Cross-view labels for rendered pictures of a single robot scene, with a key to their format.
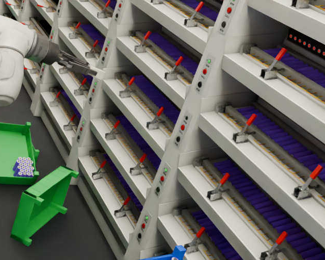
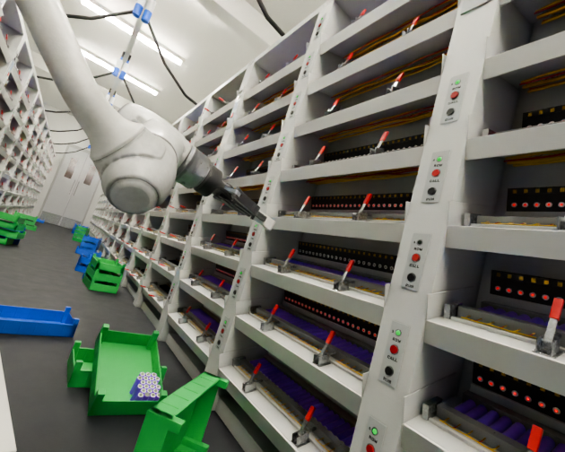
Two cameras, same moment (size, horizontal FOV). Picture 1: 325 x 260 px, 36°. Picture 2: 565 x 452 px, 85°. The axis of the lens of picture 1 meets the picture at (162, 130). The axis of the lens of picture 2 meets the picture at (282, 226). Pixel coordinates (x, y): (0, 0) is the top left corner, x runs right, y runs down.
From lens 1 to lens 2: 1.07 m
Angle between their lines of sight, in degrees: 29
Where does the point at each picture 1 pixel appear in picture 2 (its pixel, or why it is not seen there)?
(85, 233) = not seen: outside the picture
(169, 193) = (415, 373)
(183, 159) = (432, 304)
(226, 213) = not seen: outside the picture
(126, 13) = (275, 193)
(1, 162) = (114, 383)
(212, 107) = (459, 219)
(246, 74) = (539, 132)
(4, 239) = not seen: outside the picture
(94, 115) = (240, 309)
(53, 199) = (187, 431)
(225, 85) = (467, 189)
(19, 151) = (141, 369)
